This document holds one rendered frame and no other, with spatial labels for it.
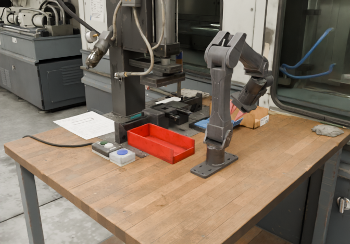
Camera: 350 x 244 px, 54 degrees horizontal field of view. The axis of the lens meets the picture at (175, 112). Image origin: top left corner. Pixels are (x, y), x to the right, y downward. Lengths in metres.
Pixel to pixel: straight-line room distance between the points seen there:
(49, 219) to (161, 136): 1.41
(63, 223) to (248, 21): 1.76
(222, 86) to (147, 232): 0.50
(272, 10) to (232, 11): 0.28
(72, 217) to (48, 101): 2.30
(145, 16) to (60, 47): 3.16
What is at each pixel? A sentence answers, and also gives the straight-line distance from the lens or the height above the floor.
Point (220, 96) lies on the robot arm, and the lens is 1.11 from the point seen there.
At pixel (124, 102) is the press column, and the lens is 1.66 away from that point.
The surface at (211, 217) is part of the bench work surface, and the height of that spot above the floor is 0.90.
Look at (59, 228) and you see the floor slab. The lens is 2.50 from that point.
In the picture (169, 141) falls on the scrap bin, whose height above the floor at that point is 0.91.
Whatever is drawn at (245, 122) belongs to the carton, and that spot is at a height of 0.92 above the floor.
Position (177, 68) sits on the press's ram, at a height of 1.17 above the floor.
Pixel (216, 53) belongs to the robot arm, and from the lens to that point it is 1.08.
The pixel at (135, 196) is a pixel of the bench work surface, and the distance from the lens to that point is 1.05.
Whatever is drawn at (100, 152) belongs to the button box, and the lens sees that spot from 1.30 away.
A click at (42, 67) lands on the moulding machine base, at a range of 4.48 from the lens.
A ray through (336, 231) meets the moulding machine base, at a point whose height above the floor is 0.34.
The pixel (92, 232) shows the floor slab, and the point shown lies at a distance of 2.41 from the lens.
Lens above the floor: 1.47
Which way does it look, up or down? 19 degrees down
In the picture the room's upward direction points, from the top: straight up
